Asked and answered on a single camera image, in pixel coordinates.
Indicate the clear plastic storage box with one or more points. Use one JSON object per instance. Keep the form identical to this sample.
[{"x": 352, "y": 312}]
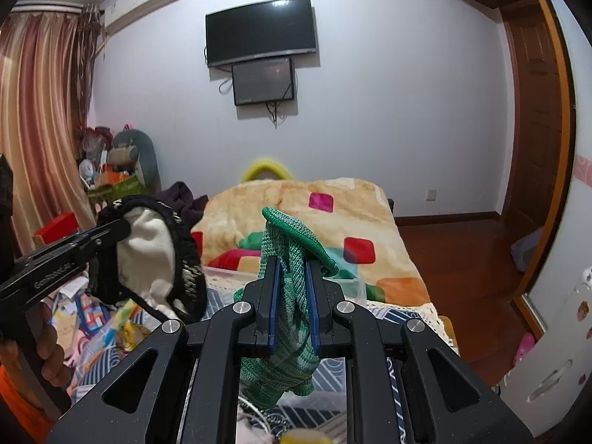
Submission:
[{"x": 222, "y": 285}]

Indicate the grey green plush toy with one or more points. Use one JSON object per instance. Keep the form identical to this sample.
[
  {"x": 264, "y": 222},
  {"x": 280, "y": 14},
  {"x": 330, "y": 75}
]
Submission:
[{"x": 132, "y": 150}]

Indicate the colourful beige fleece blanket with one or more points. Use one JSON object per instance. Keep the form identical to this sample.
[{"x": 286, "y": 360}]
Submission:
[{"x": 349, "y": 216}]

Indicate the dark purple clothing pile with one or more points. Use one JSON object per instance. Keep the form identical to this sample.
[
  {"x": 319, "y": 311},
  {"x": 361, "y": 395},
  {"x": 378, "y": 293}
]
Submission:
[{"x": 181, "y": 200}]

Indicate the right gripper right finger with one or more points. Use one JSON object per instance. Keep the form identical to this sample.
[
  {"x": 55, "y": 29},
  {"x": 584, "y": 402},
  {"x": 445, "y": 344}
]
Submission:
[{"x": 318, "y": 308}]

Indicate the white sticker-covered suitcase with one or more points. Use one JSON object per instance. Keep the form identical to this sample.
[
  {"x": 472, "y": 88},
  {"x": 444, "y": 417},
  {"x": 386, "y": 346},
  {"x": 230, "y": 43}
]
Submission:
[{"x": 544, "y": 385}]

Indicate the person's left hand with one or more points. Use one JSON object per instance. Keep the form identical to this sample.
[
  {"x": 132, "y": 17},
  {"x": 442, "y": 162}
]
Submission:
[{"x": 53, "y": 370}]

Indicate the white wall socket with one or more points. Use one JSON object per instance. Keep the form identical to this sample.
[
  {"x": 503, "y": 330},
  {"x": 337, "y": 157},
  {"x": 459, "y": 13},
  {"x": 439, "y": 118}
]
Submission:
[{"x": 431, "y": 195}]

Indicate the striped pink curtain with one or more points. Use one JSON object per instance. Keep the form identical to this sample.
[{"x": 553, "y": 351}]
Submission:
[{"x": 42, "y": 94}]

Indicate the yellow round object behind bed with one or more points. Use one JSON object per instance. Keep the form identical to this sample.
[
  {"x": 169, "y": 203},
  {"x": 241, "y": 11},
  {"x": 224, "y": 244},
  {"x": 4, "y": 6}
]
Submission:
[{"x": 266, "y": 168}]

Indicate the brown wooden door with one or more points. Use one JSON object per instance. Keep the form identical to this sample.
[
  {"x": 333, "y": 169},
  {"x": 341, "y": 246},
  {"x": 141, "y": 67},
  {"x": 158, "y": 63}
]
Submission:
[{"x": 538, "y": 117}]

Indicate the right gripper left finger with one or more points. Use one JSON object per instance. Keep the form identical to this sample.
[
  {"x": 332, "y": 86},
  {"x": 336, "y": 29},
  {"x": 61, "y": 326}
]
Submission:
[{"x": 268, "y": 309}]

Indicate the green knitted cloth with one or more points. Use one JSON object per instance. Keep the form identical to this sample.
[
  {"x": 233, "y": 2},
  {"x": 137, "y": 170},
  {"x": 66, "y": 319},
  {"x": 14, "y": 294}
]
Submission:
[{"x": 291, "y": 366}]

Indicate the navy white patterned cushion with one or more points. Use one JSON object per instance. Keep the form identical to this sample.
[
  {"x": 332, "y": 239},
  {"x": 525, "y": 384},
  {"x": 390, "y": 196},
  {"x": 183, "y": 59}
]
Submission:
[{"x": 101, "y": 356}]

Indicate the red box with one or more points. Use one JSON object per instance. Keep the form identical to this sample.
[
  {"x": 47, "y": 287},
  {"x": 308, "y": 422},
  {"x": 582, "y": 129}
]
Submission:
[{"x": 59, "y": 228}]

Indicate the black and white pouch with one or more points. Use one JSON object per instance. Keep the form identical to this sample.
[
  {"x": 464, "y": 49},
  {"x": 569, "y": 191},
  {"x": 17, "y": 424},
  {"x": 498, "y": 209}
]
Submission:
[{"x": 156, "y": 265}]

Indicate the small dark wall monitor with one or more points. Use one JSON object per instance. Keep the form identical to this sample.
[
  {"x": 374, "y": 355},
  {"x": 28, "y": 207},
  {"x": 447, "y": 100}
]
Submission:
[{"x": 263, "y": 81}]

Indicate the black wall television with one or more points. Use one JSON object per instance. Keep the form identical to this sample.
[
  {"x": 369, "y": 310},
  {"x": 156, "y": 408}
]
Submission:
[{"x": 260, "y": 30}]

